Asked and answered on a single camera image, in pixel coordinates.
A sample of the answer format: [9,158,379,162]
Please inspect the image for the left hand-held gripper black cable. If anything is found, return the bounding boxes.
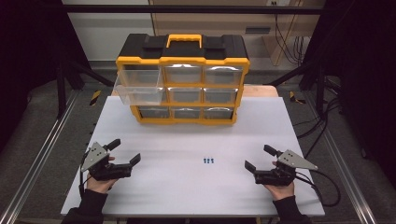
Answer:
[78,152,92,199]

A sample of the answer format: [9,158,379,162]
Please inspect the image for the light wooden cabinet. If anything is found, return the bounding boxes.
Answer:
[148,0,326,66]

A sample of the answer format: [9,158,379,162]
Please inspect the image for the dark rectangular cabinet plate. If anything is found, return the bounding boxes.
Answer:
[245,27,272,35]

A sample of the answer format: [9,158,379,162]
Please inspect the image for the bundle of black floor cables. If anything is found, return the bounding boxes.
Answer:
[292,77,344,160]

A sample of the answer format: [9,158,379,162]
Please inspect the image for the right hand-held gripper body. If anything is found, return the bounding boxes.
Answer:
[253,149,319,187]

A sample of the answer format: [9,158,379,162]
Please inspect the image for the black curtain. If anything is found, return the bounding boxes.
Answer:
[0,0,92,152]
[303,0,396,180]

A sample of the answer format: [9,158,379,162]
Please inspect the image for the black hanging wall cables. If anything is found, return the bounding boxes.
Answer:
[274,13,310,66]

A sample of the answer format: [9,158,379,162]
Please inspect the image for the black horizontal frame bar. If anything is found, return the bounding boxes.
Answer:
[62,4,326,15]

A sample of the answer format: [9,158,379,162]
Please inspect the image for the right hand-held gripper black cable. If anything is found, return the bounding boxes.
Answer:
[293,169,342,208]

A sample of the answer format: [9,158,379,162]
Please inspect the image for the hand-held gripper black cable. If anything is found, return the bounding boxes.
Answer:
[78,152,92,199]
[293,169,342,208]

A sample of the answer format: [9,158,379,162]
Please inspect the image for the yellow black hazard tape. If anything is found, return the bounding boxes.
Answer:
[89,90,103,106]
[289,91,307,105]

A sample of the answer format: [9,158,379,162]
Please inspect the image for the wooden board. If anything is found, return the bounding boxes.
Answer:
[242,85,279,98]

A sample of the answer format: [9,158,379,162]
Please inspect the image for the clear plastic organizer drawer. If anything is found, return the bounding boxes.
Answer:
[113,68,166,106]

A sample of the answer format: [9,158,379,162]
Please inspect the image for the aluminium floor rail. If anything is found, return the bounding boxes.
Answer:
[303,91,379,224]
[0,89,80,224]

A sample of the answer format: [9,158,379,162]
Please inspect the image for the person's right hand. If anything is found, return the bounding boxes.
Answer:
[262,181,296,202]

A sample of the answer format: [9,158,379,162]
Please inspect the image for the yellow black parts organizer cabinet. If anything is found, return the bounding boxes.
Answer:
[115,33,251,126]

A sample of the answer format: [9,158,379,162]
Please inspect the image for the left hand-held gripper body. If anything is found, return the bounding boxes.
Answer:
[80,141,134,182]

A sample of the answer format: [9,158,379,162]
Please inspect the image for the person's left hand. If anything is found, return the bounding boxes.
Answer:
[86,177,120,194]

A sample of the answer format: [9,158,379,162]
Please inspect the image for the grid of small clear drawers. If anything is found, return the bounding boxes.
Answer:
[136,63,244,120]

